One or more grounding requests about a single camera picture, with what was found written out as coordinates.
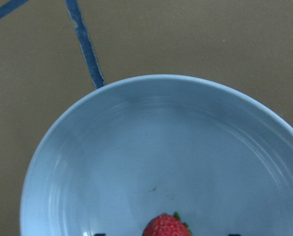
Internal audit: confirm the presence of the red strawberry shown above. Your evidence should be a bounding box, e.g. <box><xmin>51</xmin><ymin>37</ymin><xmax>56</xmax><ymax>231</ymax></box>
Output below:
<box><xmin>142</xmin><ymin>211</ymin><xmax>193</xmax><ymax>236</ymax></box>

